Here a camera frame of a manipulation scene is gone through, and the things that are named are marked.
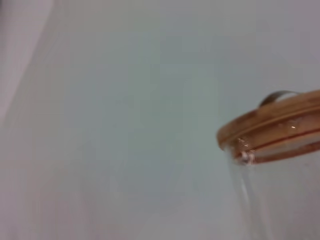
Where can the glass water dispenser jar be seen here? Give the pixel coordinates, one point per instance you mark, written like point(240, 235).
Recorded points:
point(280, 200)

